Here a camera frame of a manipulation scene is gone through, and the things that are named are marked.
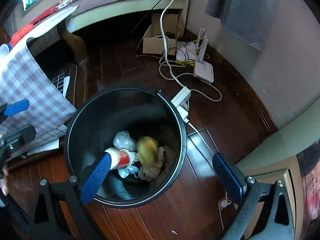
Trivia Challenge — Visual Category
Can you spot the person's left hand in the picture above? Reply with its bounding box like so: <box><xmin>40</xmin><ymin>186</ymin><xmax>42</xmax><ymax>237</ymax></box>
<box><xmin>1</xmin><ymin>163</ymin><xmax>9</xmax><ymax>196</ymax></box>

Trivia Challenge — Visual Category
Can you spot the black trash bin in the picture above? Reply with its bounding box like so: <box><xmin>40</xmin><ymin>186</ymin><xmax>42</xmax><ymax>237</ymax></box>
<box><xmin>65</xmin><ymin>86</ymin><xmax>187</xmax><ymax>208</ymax></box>

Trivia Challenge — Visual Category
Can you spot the red paper cup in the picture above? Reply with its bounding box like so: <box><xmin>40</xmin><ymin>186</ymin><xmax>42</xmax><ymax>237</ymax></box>
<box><xmin>105</xmin><ymin>147</ymin><xmax>135</xmax><ymax>170</ymax></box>

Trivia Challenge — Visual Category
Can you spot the grey curtain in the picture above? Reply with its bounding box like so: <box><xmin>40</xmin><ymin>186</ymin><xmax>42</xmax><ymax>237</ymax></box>
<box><xmin>205</xmin><ymin>0</ymin><xmax>279</xmax><ymax>51</ymax></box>

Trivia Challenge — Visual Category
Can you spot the green white cabinet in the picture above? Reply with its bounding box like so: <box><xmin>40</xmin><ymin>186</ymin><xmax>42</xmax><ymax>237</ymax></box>
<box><xmin>236</xmin><ymin>127</ymin><xmax>320</xmax><ymax>240</ymax></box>

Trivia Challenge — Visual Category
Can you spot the white hanging cable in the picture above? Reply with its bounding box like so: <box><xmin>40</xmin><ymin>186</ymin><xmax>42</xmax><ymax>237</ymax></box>
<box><xmin>158</xmin><ymin>0</ymin><xmax>222</xmax><ymax>103</ymax></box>

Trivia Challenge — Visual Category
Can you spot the yellow cloth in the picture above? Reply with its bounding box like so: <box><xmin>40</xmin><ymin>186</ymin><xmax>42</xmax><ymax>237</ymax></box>
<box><xmin>136</xmin><ymin>137</ymin><xmax>159</xmax><ymax>166</ymax></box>

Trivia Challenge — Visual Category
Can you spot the clear plastic wrap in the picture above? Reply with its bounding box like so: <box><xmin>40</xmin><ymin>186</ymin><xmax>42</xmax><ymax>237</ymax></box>
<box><xmin>113</xmin><ymin>131</ymin><xmax>136</xmax><ymax>152</ymax></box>

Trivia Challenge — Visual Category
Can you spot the white router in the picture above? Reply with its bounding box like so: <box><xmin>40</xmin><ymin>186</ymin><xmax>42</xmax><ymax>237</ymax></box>
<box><xmin>194</xmin><ymin>28</ymin><xmax>214</xmax><ymax>83</ymax></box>

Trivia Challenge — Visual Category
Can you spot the light blue face mask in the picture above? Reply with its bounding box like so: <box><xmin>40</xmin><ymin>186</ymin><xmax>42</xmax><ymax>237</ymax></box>
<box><xmin>118</xmin><ymin>165</ymin><xmax>140</xmax><ymax>179</ymax></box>

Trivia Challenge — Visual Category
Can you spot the white power strip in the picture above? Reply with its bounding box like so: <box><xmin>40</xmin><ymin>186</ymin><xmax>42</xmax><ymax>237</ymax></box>
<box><xmin>171</xmin><ymin>87</ymin><xmax>191</xmax><ymax>123</ymax></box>

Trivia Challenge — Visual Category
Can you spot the brown crumpled paper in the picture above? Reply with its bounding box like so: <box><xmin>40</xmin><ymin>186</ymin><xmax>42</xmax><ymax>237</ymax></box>
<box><xmin>139</xmin><ymin>146</ymin><xmax>174</xmax><ymax>182</ymax></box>

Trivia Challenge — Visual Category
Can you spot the pink checkered tablecloth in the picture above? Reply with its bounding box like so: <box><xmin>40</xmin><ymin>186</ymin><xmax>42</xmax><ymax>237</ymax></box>
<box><xmin>0</xmin><ymin>4</ymin><xmax>79</xmax><ymax>156</ymax></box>

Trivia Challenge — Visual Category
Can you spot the cardboard box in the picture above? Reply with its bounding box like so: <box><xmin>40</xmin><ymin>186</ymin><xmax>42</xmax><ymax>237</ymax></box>
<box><xmin>142</xmin><ymin>14</ymin><xmax>184</xmax><ymax>56</ymax></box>

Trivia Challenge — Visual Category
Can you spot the white cup blue outside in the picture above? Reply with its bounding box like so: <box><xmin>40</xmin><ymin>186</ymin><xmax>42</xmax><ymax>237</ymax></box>
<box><xmin>0</xmin><ymin>43</ymin><xmax>12</xmax><ymax>59</ymax></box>

